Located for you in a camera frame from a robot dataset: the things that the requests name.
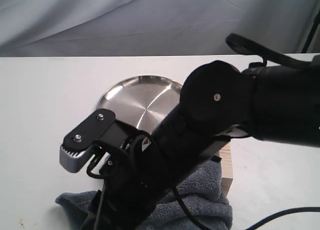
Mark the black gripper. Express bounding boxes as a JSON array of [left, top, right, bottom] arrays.
[[81, 139, 190, 230]]

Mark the grey-blue fleece towel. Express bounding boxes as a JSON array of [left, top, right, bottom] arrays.
[[55, 160, 233, 230]]

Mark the light wooden cube block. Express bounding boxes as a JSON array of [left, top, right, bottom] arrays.
[[218, 143, 233, 196]]

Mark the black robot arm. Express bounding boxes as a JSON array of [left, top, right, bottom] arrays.
[[86, 56, 320, 230]]

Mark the round stainless steel plate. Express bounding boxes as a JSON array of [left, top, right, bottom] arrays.
[[96, 75, 182, 133]]

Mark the grey backdrop cloth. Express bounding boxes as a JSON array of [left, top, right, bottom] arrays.
[[0, 0, 316, 57]]

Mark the black stand pole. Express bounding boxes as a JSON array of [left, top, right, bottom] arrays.
[[298, 0, 320, 54]]

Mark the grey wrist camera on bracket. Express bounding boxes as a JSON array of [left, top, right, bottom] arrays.
[[59, 108, 138, 173]]

